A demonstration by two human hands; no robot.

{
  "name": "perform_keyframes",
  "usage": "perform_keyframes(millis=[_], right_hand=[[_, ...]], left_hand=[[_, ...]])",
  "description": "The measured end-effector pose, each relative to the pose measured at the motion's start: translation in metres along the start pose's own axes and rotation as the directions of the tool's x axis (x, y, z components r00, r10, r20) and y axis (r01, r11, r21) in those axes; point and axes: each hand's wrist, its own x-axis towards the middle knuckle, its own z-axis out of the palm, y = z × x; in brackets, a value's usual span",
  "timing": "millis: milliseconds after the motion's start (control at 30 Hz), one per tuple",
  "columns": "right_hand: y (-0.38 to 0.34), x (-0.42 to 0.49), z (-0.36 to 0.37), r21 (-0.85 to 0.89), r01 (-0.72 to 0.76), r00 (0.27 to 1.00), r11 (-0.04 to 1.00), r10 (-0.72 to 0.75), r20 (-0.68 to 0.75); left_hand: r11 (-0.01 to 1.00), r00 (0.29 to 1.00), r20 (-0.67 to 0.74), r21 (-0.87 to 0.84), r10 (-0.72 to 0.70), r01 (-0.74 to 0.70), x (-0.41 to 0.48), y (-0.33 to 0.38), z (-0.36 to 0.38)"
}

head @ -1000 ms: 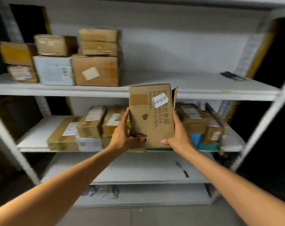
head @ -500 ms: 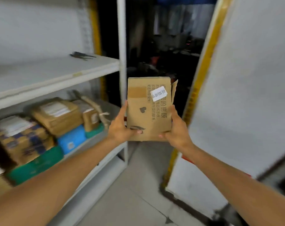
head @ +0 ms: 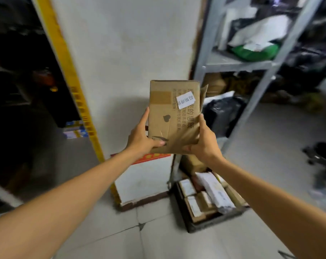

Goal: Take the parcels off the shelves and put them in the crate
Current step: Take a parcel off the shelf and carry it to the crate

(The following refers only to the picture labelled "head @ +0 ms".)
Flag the grey metal shelf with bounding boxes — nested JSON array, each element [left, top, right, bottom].
[[168, 0, 325, 186]]

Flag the small cardboard box white label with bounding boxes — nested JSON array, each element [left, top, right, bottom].
[[178, 179, 197, 197]]

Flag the red yellow wall sign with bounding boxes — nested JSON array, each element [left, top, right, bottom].
[[110, 152, 172, 165]]

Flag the small box two labels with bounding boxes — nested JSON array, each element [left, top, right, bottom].
[[225, 185, 249, 208]]

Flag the cardboard box with black handwriting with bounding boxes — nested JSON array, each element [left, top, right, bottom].
[[185, 196, 206, 223]]

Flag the yellow vertical door strip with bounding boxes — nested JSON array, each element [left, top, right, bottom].
[[33, 0, 122, 205]]

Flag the person's right forearm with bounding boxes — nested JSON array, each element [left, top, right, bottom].
[[210, 158, 326, 259]]

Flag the black plastic bag parcel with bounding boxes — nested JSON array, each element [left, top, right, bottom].
[[202, 96, 247, 138]]

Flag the person's left hand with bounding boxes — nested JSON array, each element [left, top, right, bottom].
[[125, 107, 166, 159]]

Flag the red fire extinguisher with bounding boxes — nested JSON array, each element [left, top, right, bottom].
[[33, 69, 58, 92]]

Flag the green plastic mailer bag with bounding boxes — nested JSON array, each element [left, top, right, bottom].
[[231, 43, 281, 62]]

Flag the person's left forearm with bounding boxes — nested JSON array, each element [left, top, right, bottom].
[[0, 149, 142, 259]]

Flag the stacked brown cardboard boxes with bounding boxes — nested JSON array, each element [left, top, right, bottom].
[[205, 72, 228, 97]]

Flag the box with handwritten label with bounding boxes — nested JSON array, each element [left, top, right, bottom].
[[196, 191, 217, 212]]

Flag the background shelving with goods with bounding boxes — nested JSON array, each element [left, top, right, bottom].
[[281, 0, 326, 100]]

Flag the cardboard box black swirl logo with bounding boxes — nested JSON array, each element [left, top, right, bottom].
[[148, 80, 209, 155]]

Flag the small white blue carton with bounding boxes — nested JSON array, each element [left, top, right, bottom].
[[63, 121, 89, 139]]

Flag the person's right hand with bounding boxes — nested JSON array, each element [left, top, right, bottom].
[[183, 113, 224, 166]]

